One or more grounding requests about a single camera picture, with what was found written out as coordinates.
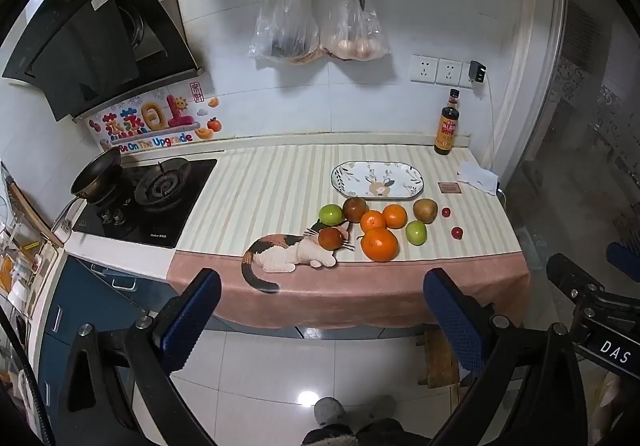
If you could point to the black charger plug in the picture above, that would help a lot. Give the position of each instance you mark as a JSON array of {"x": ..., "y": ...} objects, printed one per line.
[{"x": 477, "y": 71}]

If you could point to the cluttered side shelf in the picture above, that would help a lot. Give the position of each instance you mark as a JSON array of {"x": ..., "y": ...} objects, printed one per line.
[{"x": 25, "y": 251}]

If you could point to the black gas stove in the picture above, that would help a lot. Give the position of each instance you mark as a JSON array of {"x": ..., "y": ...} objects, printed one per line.
[{"x": 165, "y": 206}]

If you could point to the black range hood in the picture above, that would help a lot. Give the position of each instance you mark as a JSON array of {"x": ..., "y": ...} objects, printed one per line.
[{"x": 75, "y": 40}]

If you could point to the medium orange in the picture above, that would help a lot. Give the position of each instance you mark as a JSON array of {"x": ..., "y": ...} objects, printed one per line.
[{"x": 395, "y": 216}]

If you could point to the blue kitchen cabinet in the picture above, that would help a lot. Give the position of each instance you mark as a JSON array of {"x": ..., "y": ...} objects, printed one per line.
[{"x": 75, "y": 286}]

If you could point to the floral oval plate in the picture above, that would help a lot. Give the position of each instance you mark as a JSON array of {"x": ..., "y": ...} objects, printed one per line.
[{"x": 360, "y": 175}]

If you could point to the frosted glass sliding door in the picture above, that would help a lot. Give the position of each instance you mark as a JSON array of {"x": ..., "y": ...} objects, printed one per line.
[{"x": 580, "y": 100}]

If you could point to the dark brown round fruit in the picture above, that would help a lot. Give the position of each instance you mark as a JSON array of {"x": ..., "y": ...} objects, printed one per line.
[{"x": 355, "y": 210}]

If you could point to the reddish brown round fruit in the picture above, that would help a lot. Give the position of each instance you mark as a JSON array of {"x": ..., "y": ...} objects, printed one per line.
[{"x": 331, "y": 238}]

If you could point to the dark frying pan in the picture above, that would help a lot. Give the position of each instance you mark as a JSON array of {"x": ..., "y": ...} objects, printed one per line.
[{"x": 97, "y": 175}]

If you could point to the person's legs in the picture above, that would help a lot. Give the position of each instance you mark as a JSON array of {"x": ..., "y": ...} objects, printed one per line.
[{"x": 350, "y": 436}]

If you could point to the colourful wall sticker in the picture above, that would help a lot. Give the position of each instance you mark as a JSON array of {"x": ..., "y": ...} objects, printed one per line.
[{"x": 150, "y": 123}]

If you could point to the white paper towel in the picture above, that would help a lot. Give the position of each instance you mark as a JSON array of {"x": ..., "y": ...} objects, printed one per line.
[{"x": 477, "y": 175}]

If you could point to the plastic bag with dark contents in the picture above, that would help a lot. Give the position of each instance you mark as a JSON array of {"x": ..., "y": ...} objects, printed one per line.
[{"x": 285, "y": 20}]

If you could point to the dark soy sauce bottle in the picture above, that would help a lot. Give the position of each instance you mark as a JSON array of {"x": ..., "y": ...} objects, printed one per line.
[{"x": 446, "y": 130}]

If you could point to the grey slipper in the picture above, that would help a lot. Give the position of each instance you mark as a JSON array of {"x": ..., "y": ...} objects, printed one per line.
[
  {"x": 329, "y": 410},
  {"x": 382, "y": 408}
]

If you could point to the plastic bag with eggs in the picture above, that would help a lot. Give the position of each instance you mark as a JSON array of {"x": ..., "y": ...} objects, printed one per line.
[{"x": 352, "y": 30}]

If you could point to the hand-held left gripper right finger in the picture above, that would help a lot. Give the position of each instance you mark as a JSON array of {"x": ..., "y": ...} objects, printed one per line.
[{"x": 452, "y": 321}]

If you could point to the large orange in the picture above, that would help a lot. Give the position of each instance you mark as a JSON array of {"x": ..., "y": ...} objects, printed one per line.
[{"x": 379, "y": 244}]

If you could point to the white wall socket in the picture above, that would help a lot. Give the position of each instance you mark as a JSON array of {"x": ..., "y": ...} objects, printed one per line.
[
  {"x": 424, "y": 68},
  {"x": 448, "y": 71}
]

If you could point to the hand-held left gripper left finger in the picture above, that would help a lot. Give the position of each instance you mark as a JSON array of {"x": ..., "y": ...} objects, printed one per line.
[{"x": 192, "y": 321}]

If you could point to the small wooden stool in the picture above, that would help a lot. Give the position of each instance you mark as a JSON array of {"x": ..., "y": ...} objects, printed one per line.
[{"x": 440, "y": 361}]

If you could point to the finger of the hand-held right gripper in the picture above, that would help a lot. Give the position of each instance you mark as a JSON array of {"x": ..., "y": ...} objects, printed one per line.
[
  {"x": 570, "y": 271},
  {"x": 622, "y": 256}
]

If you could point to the red green apple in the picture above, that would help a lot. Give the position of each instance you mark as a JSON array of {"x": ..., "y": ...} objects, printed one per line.
[{"x": 425, "y": 210}]

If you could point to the brown leather label patch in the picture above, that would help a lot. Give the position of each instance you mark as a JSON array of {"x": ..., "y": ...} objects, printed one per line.
[{"x": 448, "y": 187}]

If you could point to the small tangerine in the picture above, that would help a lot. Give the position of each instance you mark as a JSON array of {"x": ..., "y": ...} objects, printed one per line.
[{"x": 373, "y": 221}]

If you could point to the striped cat print tablecloth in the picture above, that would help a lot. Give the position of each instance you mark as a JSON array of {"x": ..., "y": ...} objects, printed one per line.
[{"x": 270, "y": 196}]

